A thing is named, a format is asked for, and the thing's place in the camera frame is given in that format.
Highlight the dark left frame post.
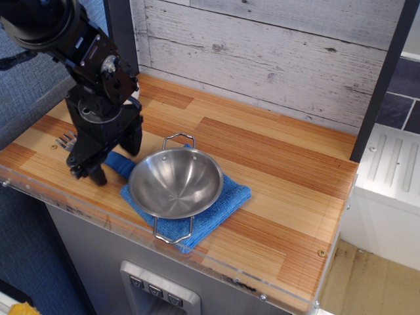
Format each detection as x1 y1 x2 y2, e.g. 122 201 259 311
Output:
103 0 139 75

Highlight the dark right frame post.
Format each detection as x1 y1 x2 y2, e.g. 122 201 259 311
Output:
350 0 419 163

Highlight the clear acrylic edge guard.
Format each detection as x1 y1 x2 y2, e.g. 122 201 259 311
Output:
1 157 356 314

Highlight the dark frame post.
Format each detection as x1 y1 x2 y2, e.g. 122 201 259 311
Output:
350 0 419 163
103 0 139 75

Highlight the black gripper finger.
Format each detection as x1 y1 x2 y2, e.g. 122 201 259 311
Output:
88 165 107 186
119 123 142 156

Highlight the white ridged sink drainboard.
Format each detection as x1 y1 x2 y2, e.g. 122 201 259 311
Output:
356 123 419 215

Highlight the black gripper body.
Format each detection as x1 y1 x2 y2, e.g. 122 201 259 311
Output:
66 87 143 179

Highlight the white mushroom shaped toy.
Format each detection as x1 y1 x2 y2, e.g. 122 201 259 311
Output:
124 83 140 105

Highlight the yellow black object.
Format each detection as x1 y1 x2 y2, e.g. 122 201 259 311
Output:
7 303 41 315

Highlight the blue folded cloth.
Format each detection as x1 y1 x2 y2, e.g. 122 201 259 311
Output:
119 143 252 254

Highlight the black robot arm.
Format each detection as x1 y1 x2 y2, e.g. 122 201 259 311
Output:
1 1 143 186

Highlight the blue handled metal spork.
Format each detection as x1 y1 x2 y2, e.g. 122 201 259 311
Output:
56 131 136 179

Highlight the silver button control panel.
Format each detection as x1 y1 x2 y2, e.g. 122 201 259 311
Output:
120 261 201 314

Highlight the steel pan with wire handles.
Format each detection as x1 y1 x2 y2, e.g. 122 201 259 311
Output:
128 133 224 244

